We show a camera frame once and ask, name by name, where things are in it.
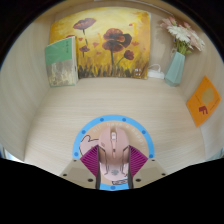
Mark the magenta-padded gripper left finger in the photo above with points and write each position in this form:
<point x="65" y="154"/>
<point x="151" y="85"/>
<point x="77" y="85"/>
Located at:
<point x="80" y="168"/>

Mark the white power strip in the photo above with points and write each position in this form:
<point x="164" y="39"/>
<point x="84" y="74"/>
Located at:
<point x="155" y="74"/>

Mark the orange book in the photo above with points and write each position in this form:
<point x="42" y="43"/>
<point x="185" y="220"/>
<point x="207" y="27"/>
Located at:
<point x="204" y="101"/>

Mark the pink computer mouse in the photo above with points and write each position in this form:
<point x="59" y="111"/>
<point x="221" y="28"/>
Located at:
<point x="113" y="153"/>

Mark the pink and white flower bouquet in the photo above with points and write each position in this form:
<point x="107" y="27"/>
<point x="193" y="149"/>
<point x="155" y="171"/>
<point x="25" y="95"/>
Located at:
<point x="183" y="33"/>

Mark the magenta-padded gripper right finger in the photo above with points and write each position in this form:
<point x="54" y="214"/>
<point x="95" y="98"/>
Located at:
<point x="146" y="168"/>

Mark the green book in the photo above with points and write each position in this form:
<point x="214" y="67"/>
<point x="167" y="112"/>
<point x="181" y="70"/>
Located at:
<point x="61" y="61"/>

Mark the teal faceted vase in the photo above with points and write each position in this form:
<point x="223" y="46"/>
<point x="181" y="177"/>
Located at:
<point x="175" y="70"/>

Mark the round cartoon mouse pad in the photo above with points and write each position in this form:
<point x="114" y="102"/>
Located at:
<point x="86" y="136"/>

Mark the yellow poppy flower painting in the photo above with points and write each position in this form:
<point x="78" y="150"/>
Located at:
<point x="110" y="43"/>

